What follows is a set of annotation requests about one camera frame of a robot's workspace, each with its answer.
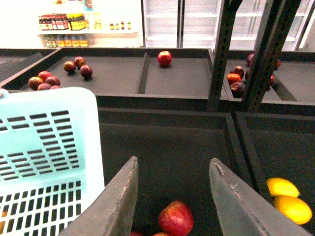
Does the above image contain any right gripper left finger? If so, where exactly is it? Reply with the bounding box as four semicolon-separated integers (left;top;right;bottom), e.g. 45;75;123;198
59;156;138;236

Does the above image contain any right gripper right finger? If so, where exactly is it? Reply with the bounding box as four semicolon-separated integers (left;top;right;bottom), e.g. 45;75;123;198
209;158;310;236

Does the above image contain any light blue plastic basket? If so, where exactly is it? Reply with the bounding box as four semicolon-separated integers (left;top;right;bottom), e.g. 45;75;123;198
0;87;104;236

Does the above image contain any yellow lemon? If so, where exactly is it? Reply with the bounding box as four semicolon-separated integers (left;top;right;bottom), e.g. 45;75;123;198
266;177;300;198
273;195;313;225

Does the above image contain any red apple on upper tray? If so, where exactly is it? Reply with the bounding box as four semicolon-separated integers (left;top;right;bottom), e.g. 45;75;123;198
157;51;172;67

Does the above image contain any bottle shelf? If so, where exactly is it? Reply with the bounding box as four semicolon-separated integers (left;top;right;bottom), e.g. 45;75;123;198
36;0;143;48

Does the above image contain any glass door refrigerator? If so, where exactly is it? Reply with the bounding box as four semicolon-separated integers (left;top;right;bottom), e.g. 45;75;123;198
141;0;315;51

